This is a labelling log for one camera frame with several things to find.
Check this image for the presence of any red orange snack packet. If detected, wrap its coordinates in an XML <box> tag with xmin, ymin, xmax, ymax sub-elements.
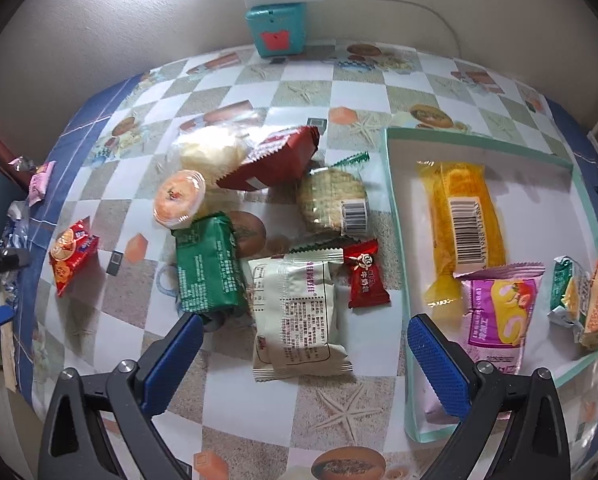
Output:
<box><xmin>48</xmin><ymin>217</ymin><xmax>99</xmax><ymax>297</ymax></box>

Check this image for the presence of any pink swiss roll packet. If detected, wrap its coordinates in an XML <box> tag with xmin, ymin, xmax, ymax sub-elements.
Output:
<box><xmin>420</xmin><ymin>261</ymin><xmax>547</xmax><ymax>426</ymax></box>

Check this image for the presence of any green white corn packet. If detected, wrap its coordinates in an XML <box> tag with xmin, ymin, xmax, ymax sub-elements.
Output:
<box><xmin>548</xmin><ymin>256</ymin><xmax>591</xmax><ymax>344</ymax></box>

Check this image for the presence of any yellow cake snack packet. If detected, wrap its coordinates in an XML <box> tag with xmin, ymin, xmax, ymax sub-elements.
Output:
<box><xmin>417</xmin><ymin>160</ymin><xmax>506</xmax><ymax>308</ymax></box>

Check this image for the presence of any small red candy packet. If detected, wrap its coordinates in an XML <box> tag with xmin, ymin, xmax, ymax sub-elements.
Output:
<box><xmin>343</xmin><ymin>240</ymin><xmax>390</xmax><ymax>309</ymax></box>

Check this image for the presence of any dark green snack packet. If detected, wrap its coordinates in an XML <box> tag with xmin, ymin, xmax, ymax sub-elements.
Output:
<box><xmin>172</xmin><ymin>212</ymin><xmax>248</xmax><ymax>324</ymax></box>

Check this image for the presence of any cream white snack packet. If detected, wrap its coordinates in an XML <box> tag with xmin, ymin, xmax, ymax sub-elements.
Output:
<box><xmin>248</xmin><ymin>248</ymin><xmax>352</xmax><ymax>382</ymax></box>

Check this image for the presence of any round cracker clear packet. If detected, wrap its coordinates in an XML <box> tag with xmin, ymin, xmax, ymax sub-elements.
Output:
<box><xmin>297</xmin><ymin>152</ymin><xmax>369</xmax><ymax>238</ymax></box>

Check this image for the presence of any blue white crumpled wrapper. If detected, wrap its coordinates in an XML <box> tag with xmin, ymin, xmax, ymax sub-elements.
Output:
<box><xmin>0</xmin><ymin>200</ymin><xmax>31</xmax><ymax>310</ymax></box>

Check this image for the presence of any small pink candy packet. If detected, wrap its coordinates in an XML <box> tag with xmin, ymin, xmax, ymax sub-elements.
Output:
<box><xmin>28</xmin><ymin>160</ymin><xmax>56</xmax><ymax>207</ymax></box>

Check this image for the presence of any silver crumpled wrapper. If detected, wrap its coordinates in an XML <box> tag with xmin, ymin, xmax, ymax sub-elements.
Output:
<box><xmin>8</xmin><ymin>156</ymin><xmax>37</xmax><ymax>172</ymax></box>

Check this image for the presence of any mint green shallow box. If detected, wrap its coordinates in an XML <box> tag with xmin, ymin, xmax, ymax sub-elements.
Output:
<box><xmin>382</xmin><ymin>127</ymin><xmax>598</xmax><ymax>444</ymax></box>

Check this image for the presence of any blue cloth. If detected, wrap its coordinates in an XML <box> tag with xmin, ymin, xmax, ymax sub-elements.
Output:
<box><xmin>12</xmin><ymin>75</ymin><xmax>140</xmax><ymax>403</ymax></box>

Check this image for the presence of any orange jelly cup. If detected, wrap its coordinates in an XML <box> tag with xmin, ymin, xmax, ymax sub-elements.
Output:
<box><xmin>154</xmin><ymin>170</ymin><xmax>206</xmax><ymax>230</ymax></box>

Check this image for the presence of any clear bagged pale bread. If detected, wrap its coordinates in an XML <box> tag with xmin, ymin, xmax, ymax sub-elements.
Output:
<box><xmin>167</xmin><ymin>122</ymin><xmax>252</xmax><ymax>188</ymax></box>

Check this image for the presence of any checkered picture tablecloth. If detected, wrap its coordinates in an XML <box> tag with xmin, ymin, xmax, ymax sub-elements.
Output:
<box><xmin>18</xmin><ymin>41</ymin><xmax>598</xmax><ymax>479</ymax></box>

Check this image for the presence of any dark red biscuit packet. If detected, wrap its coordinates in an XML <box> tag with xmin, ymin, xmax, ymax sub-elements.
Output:
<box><xmin>217</xmin><ymin>126</ymin><xmax>320</xmax><ymax>192</ymax></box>

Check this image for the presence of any teal cube toy box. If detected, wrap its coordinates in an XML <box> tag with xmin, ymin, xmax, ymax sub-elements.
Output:
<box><xmin>245</xmin><ymin>3</ymin><xmax>307</xmax><ymax>58</ymax></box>

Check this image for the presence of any white power cable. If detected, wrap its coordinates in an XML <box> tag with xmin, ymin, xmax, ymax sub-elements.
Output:
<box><xmin>324</xmin><ymin>0</ymin><xmax>463</xmax><ymax>59</ymax></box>

